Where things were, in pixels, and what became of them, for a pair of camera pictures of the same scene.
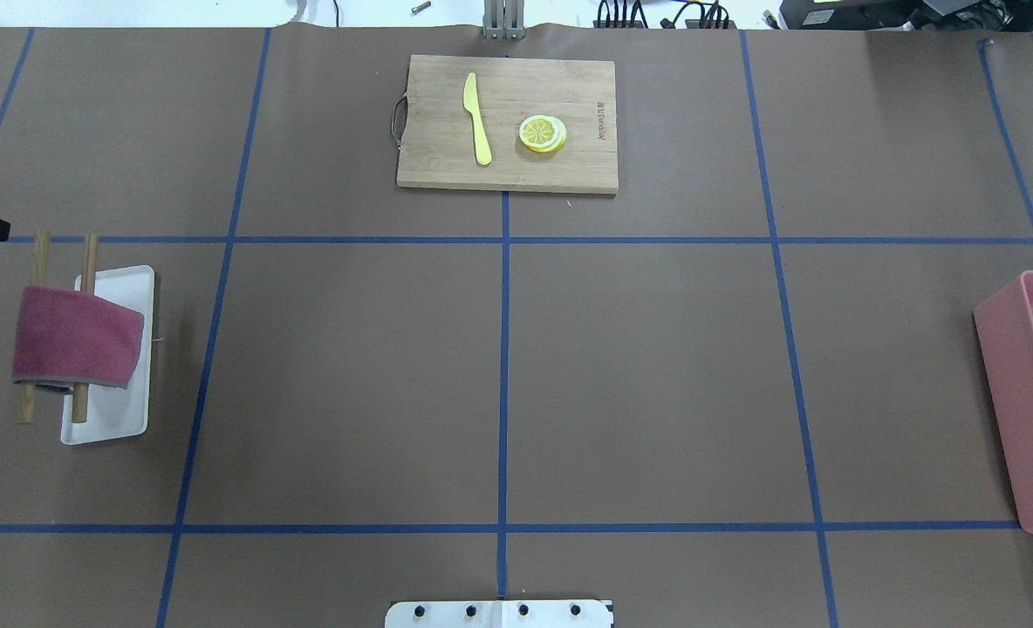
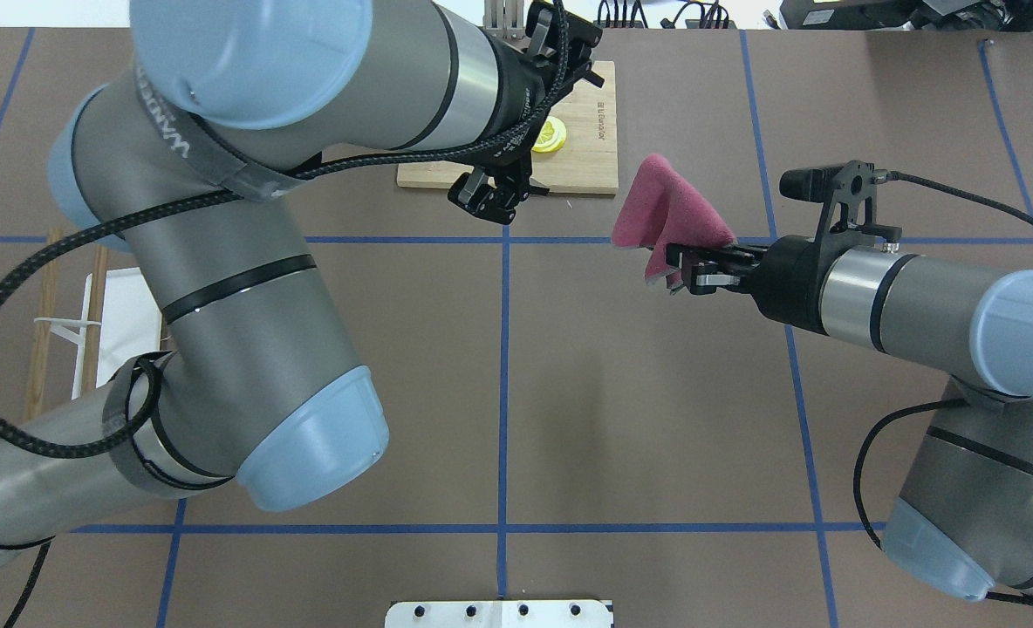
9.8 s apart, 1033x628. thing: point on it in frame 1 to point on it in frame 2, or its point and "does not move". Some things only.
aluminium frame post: [503, 20] does not move
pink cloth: [65, 337] to [664, 208]
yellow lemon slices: [543, 133] does not move
